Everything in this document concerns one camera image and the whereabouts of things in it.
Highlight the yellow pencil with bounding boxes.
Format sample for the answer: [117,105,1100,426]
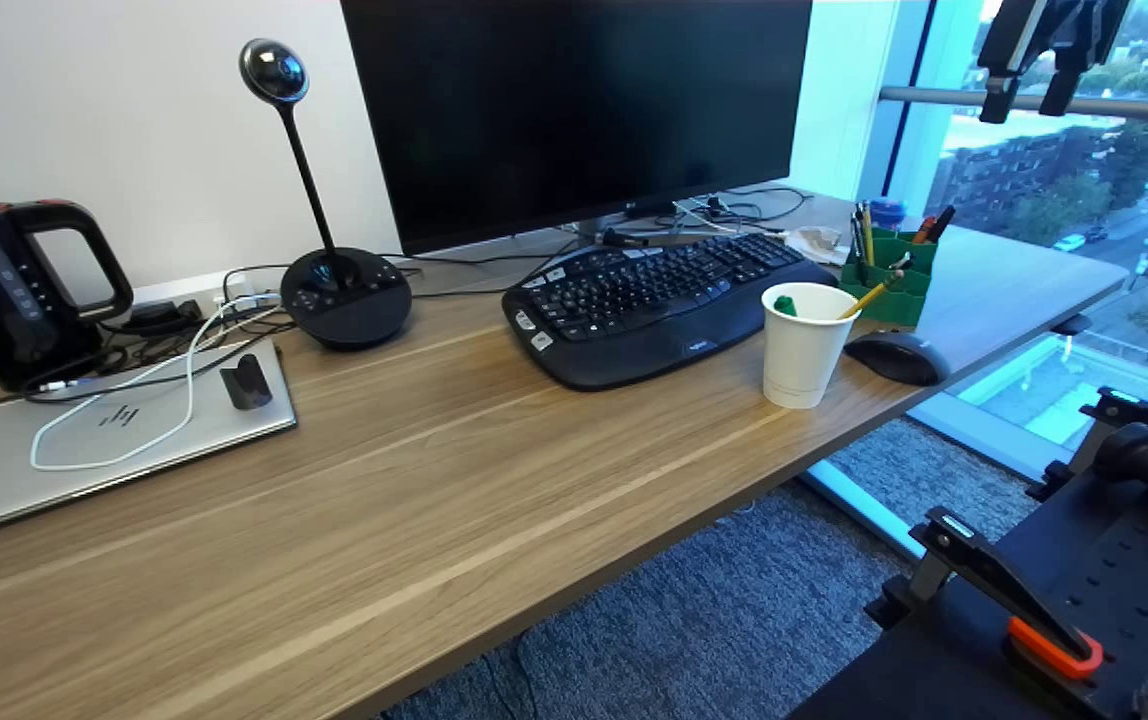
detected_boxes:
[855,199,879,270]
[838,231,932,324]

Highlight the grey window rail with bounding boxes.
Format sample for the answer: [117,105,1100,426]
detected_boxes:
[877,83,1148,129]

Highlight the silver laptop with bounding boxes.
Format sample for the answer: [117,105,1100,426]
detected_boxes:
[0,335,302,550]

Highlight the blue gum jar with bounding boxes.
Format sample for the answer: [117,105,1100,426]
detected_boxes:
[863,195,913,231]

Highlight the black electric kettle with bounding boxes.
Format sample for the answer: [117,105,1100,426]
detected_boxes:
[0,195,140,399]

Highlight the black computer monitor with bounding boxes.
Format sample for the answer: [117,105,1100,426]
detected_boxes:
[336,0,817,260]

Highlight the black computer keyboard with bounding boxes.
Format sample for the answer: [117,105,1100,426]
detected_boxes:
[498,231,836,394]

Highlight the white charging cable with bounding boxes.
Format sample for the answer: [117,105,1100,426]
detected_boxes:
[25,262,290,477]

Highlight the black computer mouse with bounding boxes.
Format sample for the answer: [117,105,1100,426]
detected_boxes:
[845,324,957,390]

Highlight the small black adapter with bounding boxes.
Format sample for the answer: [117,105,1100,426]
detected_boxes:
[216,349,275,416]

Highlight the white paper tissue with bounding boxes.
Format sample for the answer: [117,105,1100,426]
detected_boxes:
[785,222,845,267]

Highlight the black power adapter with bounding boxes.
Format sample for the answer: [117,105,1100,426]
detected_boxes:
[117,294,211,339]

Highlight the black cable bundle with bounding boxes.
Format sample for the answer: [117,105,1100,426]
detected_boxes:
[29,310,296,407]

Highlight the black clamp orange handle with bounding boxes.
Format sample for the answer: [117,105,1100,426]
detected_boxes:
[913,502,1110,688]

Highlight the black bench clamp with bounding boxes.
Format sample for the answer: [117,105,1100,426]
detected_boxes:
[1025,384,1148,527]

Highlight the black perforated board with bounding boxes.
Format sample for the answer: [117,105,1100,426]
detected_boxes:
[786,437,1148,720]

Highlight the orange marker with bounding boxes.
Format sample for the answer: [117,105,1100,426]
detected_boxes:
[909,199,958,260]

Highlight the black desk cables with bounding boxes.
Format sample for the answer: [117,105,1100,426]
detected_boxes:
[594,179,820,251]

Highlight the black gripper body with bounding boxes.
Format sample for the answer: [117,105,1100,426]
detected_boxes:
[973,0,1137,79]

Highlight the green honeycomb pencil holder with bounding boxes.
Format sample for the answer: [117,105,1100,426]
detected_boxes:
[836,222,939,333]

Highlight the black webcam on stand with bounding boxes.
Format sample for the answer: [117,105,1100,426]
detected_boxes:
[236,37,417,355]

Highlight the white paper cup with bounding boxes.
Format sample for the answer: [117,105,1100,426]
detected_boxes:
[756,279,866,416]

